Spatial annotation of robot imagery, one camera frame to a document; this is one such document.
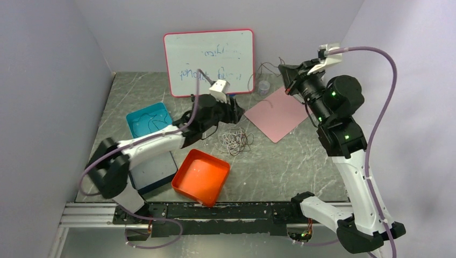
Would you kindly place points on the dark blue square tray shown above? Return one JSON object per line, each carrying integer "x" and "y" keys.
{"x": 153, "y": 173}

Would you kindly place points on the orange square tray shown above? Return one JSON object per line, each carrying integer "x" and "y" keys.
{"x": 201, "y": 177}

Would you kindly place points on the pink clipboard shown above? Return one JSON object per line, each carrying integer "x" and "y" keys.
{"x": 277, "y": 115}

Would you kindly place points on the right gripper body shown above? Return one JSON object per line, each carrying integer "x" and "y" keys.
{"x": 307, "y": 85}

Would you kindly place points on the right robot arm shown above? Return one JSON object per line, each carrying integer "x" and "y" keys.
{"x": 369, "y": 225}

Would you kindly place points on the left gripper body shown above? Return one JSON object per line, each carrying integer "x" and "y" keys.
{"x": 227, "y": 115}

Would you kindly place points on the teal square tray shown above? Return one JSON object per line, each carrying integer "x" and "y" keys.
{"x": 148, "y": 120}

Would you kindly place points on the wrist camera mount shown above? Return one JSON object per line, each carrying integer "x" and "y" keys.
{"x": 325, "y": 58}
{"x": 219, "y": 90}

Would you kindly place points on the clear jar of paperclips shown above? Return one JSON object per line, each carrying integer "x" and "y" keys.
{"x": 263, "y": 87}

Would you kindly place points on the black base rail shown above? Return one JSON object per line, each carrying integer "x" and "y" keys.
{"x": 273, "y": 218}

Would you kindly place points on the red-framed whiteboard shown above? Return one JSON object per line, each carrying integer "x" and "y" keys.
{"x": 221, "y": 55}

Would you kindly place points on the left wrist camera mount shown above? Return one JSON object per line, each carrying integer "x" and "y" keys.
{"x": 219, "y": 90}

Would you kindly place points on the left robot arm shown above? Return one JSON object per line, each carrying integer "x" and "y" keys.
{"x": 109, "y": 167}

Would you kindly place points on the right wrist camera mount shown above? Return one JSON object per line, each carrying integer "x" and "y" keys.
{"x": 325, "y": 58}

